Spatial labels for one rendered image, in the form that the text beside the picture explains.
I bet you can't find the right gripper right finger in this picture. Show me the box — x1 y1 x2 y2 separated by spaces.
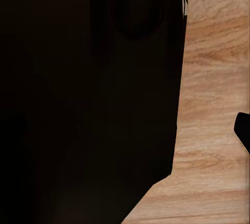
234 112 250 153

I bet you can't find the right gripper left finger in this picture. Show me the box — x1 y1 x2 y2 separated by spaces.
0 113 26 174

